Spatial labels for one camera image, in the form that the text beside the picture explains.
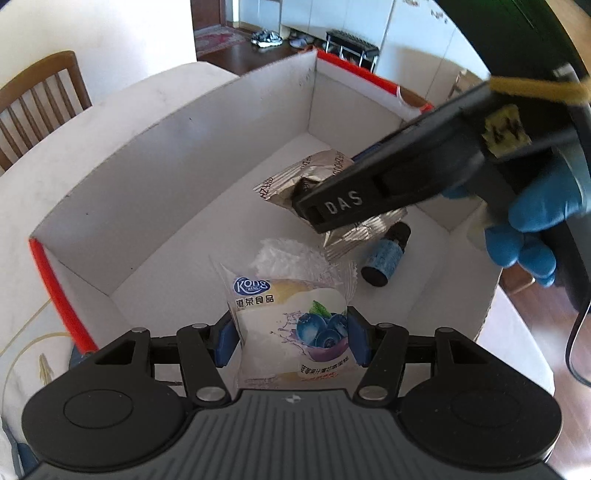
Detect blueberry bread packet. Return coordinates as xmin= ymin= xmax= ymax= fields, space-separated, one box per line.
xmin=213 ymin=261 xmax=359 ymax=390

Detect blue label dark bottle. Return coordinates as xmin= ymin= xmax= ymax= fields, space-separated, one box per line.
xmin=361 ymin=221 xmax=412 ymax=288

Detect silver foil snack wrapper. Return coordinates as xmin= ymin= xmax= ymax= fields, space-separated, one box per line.
xmin=253 ymin=145 xmax=407 ymax=261

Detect blue gloved right hand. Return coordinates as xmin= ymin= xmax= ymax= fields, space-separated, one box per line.
xmin=440 ymin=149 xmax=591 ymax=289

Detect red white cardboard box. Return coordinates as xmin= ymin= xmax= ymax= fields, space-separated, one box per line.
xmin=28 ymin=49 xmax=555 ymax=398

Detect black shoe rack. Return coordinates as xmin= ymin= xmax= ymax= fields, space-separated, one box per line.
xmin=325 ymin=29 xmax=380 ymax=72

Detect grey sneakers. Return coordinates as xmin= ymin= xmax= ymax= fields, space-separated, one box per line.
xmin=250 ymin=29 xmax=283 ymax=49

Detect red patterned floor rug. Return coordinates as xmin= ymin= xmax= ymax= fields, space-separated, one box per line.
xmin=193 ymin=25 xmax=247 ymax=58

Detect wooden chair behind table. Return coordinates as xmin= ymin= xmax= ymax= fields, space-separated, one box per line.
xmin=1 ymin=50 xmax=92 ymax=172

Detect white blue wall cabinets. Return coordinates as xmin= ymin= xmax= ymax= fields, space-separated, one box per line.
xmin=225 ymin=0 xmax=490 ymax=105

